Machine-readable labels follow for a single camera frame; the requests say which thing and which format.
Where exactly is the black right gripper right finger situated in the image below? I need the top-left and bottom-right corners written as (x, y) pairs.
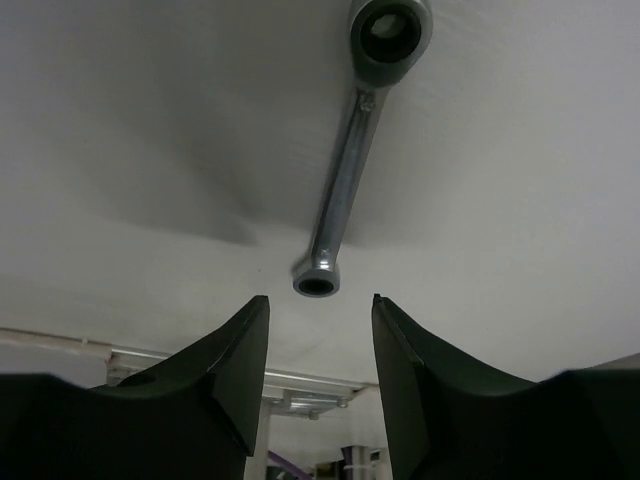
top-left (372, 295), bottom-right (639, 479)

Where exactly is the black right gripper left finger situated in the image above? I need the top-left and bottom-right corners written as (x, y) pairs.
top-left (1, 296), bottom-right (269, 479)

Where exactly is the silver combination wrench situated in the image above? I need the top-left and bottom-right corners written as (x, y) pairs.
top-left (293, 1), bottom-right (433, 298)

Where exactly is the aluminium table edge rail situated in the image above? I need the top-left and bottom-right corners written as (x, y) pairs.
top-left (1, 328), bottom-right (378, 420)

